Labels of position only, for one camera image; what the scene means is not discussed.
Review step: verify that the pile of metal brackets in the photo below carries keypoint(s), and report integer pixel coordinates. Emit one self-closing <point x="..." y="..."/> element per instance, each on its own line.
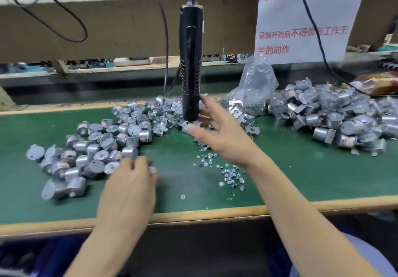
<point x="152" y="115"/>

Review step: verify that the green bench mat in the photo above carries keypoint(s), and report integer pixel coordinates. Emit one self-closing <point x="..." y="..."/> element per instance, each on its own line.
<point x="323" y="174"/>

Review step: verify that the white paper sign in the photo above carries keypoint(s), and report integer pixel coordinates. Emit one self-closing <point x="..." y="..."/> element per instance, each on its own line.
<point x="305" y="12"/>

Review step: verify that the pile of silver motors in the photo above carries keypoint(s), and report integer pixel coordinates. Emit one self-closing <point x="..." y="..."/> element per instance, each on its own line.
<point x="87" y="159"/>

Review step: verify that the slanted wooden post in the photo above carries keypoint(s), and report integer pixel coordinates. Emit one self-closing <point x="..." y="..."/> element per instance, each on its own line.
<point x="5" y="96"/>

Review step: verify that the person's right hand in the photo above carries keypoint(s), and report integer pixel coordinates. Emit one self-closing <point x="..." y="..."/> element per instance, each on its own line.
<point x="230" y="140"/>

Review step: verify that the black electric screwdriver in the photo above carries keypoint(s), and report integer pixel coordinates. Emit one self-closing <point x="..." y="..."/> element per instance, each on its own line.
<point x="191" y="56"/>

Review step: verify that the scatter of small silver screws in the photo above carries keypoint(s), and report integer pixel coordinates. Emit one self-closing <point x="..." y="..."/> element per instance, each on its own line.
<point x="230" y="174"/>

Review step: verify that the person's right forearm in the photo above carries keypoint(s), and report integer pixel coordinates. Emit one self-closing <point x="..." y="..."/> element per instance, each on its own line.
<point x="298" y="218"/>

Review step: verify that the orange packet in plastic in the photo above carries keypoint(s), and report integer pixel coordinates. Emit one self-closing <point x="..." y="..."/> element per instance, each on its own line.
<point x="379" y="84"/>

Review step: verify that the brown back panel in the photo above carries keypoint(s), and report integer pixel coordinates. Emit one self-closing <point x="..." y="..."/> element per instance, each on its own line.
<point x="112" y="31"/>

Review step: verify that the person's left hand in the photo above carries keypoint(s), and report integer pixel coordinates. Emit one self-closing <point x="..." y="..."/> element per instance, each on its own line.
<point x="127" y="199"/>

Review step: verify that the pile of assembled motors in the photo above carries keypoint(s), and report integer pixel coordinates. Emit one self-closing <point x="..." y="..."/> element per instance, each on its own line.
<point x="336" y="118"/>

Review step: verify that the small clear plastic bag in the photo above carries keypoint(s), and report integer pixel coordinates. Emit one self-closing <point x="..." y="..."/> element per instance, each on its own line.
<point x="252" y="87"/>

